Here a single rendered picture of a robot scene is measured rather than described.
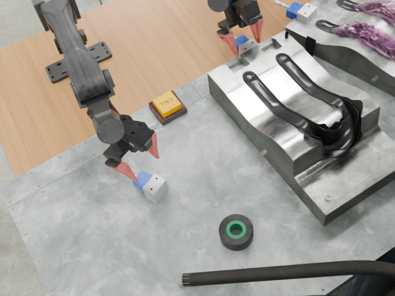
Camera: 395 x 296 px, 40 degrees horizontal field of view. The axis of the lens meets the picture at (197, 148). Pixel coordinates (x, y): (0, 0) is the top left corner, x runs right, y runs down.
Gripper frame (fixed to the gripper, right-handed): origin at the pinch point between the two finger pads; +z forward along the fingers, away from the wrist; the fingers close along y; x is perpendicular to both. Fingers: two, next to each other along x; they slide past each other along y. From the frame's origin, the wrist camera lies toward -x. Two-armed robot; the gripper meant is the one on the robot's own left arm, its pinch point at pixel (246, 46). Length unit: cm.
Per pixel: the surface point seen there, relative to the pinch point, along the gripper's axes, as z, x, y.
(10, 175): 41, 99, -84
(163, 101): 2.0, -1.6, -29.4
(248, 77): 2.8, -12.9, -8.1
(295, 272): 27, -56, -31
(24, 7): -8, 185, -38
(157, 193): 14, -23, -45
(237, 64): 1.0, -5.8, -7.0
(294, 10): -2.7, -0.2, 17.9
